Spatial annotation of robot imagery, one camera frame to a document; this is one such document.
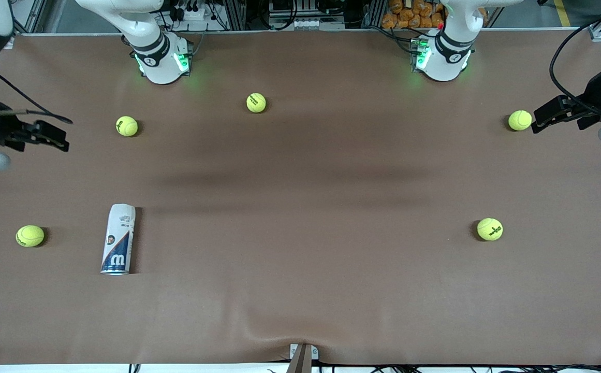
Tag white blue tennis ball can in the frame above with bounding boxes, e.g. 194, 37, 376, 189
100, 204, 137, 276

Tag aluminium frame post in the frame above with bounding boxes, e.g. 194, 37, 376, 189
224, 0, 247, 31
365, 0, 387, 29

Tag orange snack bags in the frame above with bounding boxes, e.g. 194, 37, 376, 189
382, 0, 445, 30

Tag brown post with white bracket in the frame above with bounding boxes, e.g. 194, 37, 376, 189
286, 343, 319, 373

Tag brown table cover mat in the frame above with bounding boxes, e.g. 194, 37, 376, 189
0, 30, 601, 366

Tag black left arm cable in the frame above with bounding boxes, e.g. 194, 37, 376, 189
549, 6, 601, 119

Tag white power strip with plugs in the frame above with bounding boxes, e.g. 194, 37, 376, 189
168, 0, 217, 22

